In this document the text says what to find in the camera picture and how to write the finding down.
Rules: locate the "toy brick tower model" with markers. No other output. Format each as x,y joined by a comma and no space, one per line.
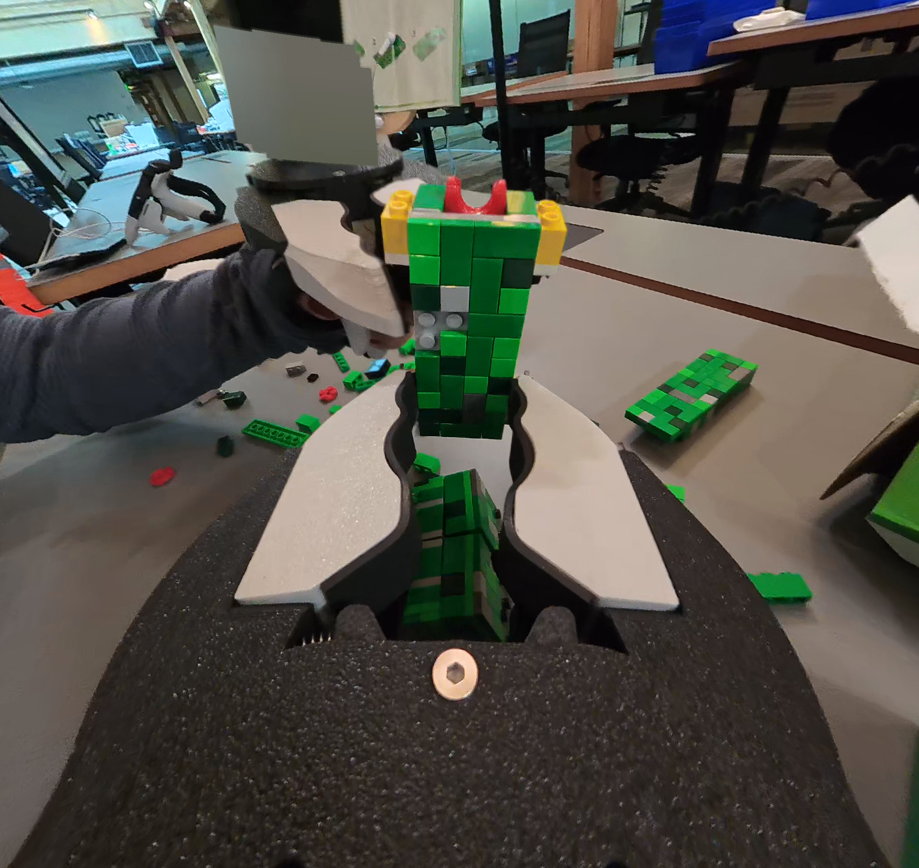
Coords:
467,351

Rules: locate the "black office chair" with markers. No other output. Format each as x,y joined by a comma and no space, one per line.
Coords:
632,157
876,143

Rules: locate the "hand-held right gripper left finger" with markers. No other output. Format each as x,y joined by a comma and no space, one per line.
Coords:
330,516

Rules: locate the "long green brick plate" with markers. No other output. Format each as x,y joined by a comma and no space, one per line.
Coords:
276,435

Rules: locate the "green brick block tan studs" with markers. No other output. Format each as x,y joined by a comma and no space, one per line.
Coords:
452,559

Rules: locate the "grey table with wooden edge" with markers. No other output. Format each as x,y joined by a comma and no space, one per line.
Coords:
100,196

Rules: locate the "green cardboard box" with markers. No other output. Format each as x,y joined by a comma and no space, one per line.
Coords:
894,272

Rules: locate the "scattered small loose bricks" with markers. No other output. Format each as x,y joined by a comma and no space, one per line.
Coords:
357,381

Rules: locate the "grey desk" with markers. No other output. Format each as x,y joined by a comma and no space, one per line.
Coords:
754,509

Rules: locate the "orange red plastic object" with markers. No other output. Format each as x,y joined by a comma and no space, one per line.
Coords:
18,286

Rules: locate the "open instruction booklet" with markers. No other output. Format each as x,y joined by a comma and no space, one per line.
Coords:
416,6

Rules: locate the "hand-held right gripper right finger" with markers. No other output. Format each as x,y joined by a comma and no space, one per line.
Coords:
589,523

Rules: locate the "person's left forearm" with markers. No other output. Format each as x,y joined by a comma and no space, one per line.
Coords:
143,351

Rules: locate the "black mesh chair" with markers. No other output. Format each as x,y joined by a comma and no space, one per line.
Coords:
543,42

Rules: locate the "black stand with round disc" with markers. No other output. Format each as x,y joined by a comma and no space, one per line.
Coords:
497,20

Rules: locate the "person's left hand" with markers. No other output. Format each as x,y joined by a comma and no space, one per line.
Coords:
316,308

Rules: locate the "green pixel brick panel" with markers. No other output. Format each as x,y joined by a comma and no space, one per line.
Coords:
689,394

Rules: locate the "white cloth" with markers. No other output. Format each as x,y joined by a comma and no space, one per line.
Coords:
772,19

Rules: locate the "black monitor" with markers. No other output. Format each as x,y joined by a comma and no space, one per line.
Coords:
21,222

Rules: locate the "small green brick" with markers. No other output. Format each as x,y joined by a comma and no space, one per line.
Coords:
676,494
779,588

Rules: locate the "wooden pillar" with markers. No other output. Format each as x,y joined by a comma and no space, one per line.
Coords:
596,56

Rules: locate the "small red brick piece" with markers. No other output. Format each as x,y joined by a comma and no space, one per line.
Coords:
163,476

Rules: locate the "spare white hand-held gripper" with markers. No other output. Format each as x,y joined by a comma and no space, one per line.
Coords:
154,200

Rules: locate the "brown-edged table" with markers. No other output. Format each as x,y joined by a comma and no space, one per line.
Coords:
825,31
646,82

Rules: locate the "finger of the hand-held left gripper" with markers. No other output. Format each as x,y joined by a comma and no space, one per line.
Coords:
330,257
409,189

